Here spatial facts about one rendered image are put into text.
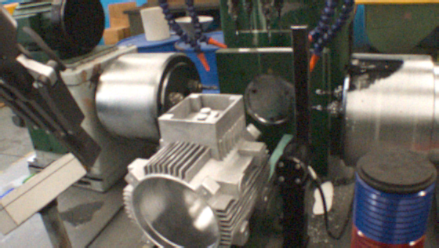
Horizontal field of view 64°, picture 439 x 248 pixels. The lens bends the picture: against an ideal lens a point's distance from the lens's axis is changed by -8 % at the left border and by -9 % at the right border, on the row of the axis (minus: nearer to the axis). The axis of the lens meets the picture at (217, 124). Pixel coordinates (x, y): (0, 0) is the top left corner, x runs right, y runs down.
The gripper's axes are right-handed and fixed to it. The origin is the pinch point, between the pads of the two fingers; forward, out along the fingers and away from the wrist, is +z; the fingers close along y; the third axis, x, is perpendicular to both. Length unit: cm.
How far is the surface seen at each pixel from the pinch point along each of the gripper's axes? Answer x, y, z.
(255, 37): -61, 3, 38
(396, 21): -368, -37, 282
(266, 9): -46, -9, 17
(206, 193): -2.2, -12.4, 13.5
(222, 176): -6.4, -12.6, 15.9
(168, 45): -157, 118, 130
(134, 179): -2.1, -0.2, 13.1
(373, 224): 4.8, -34.8, -3.0
